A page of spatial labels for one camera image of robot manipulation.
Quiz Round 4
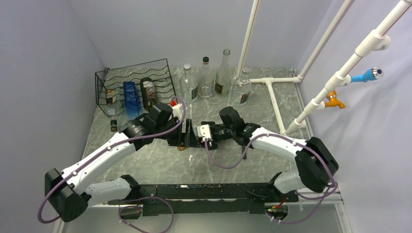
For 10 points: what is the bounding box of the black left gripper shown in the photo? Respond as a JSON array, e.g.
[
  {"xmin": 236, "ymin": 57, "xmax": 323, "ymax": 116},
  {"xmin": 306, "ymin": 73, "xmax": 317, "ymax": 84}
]
[{"xmin": 154, "ymin": 118, "xmax": 200, "ymax": 148}]

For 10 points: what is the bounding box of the clear bottle green label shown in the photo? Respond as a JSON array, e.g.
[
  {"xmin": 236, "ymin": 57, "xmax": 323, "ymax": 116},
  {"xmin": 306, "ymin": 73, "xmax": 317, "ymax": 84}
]
[{"xmin": 230, "ymin": 67, "xmax": 252, "ymax": 105}]

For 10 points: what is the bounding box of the clear frosted short bottle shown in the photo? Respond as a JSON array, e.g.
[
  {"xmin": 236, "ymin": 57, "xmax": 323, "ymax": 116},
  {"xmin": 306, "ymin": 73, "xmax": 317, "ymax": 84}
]
[{"xmin": 198, "ymin": 56, "xmax": 214, "ymax": 98}]

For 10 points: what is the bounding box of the clear bottle red label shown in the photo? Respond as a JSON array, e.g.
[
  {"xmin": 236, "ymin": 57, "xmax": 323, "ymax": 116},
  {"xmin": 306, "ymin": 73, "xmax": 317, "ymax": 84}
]
[{"xmin": 179, "ymin": 64, "xmax": 198, "ymax": 102}]

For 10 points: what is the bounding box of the clear bottle with dark label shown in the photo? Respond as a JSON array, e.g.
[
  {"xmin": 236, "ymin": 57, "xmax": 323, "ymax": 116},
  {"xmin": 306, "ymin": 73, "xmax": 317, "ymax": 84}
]
[{"xmin": 214, "ymin": 49, "xmax": 231, "ymax": 96}]

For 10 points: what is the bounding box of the amber bottle gold foil neck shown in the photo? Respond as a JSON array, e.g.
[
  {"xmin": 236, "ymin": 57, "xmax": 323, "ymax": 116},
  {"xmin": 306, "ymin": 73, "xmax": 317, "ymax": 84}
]
[{"xmin": 177, "ymin": 146, "xmax": 188, "ymax": 151}]

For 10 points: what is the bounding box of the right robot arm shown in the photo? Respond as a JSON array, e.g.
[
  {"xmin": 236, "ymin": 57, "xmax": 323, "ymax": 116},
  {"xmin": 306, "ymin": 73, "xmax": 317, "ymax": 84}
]
[{"xmin": 197, "ymin": 107, "xmax": 339, "ymax": 201}]

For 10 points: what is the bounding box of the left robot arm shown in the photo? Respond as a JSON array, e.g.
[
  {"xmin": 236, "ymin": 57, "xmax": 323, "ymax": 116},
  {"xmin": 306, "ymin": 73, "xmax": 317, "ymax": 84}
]
[{"xmin": 37, "ymin": 98, "xmax": 187, "ymax": 223}]

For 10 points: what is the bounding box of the dark bottle silver cap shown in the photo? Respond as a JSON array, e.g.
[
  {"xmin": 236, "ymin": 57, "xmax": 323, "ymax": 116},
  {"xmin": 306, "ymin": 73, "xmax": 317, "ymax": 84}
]
[{"xmin": 140, "ymin": 78, "xmax": 157, "ymax": 112}]

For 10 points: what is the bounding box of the blue glass bottle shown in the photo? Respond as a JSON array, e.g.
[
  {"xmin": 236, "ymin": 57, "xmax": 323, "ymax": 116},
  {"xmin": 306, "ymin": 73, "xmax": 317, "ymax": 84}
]
[{"xmin": 123, "ymin": 82, "xmax": 143, "ymax": 120}]

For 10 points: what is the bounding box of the small bottle black cap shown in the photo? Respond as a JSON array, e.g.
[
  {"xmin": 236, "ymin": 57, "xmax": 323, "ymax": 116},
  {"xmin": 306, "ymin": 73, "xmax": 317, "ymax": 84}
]
[{"xmin": 106, "ymin": 107, "xmax": 118, "ymax": 132}]

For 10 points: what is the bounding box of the orange tap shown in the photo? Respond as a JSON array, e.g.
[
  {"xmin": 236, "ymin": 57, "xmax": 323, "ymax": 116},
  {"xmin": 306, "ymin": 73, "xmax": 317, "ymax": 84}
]
[{"xmin": 325, "ymin": 90, "xmax": 345, "ymax": 109}]

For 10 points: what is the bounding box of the blue tap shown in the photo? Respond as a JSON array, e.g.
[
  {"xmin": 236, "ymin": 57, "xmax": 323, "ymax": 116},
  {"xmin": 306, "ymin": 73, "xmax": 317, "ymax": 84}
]
[{"xmin": 351, "ymin": 67, "xmax": 383, "ymax": 83}]

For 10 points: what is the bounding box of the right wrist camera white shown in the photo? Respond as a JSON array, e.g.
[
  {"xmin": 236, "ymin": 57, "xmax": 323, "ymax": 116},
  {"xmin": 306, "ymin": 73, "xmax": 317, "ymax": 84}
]
[{"xmin": 196, "ymin": 124, "xmax": 213, "ymax": 142}]

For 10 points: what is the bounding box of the black handled hammer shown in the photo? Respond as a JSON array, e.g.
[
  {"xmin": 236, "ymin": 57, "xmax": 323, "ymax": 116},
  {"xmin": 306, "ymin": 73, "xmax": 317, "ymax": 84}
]
[{"xmin": 241, "ymin": 146, "xmax": 248, "ymax": 160}]

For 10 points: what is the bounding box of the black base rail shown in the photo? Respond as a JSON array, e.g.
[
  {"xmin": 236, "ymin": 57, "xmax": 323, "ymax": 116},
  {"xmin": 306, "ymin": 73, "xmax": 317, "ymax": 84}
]
[{"xmin": 108, "ymin": 183, "xmax": 299, "ymax": 216}]

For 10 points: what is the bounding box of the black wire wine rack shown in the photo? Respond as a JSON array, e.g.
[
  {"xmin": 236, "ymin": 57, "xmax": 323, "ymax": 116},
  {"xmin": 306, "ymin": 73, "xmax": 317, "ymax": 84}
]
[{"xmin": 95, "ymin": 58, "xmax": 176, "ymax": 117}]

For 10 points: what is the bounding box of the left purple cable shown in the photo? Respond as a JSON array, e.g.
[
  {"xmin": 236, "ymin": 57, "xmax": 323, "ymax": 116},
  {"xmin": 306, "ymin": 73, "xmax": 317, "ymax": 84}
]
[{"xmin": 37, "ymin": 96, "xmax": 176, "ymax": 233}]

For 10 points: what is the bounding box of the purple cable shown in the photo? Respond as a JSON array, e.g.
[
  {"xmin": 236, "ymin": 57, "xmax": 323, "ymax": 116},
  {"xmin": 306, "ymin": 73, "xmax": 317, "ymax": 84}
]
[
  {"xmin": 204, "ymin": 133, "xmax": 339, "ymax": 225},
  {"xmin": 37, "ymin": 96, "xmax": 176, "ymax": 233}
]

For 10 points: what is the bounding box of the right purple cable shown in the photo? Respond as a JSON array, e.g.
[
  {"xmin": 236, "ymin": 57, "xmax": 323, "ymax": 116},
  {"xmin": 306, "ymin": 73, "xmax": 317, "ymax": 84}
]
[{"xmin": 204, "ymin": 133, "xmax": 339, "ymax": 225}]

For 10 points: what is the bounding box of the white pvc pipe frame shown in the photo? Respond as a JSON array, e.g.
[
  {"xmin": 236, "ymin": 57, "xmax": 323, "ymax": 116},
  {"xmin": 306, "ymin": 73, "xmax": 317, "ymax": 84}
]
[{"xmin": 239, "ymin": 0, "xmax": 412, "ymax": 135}]

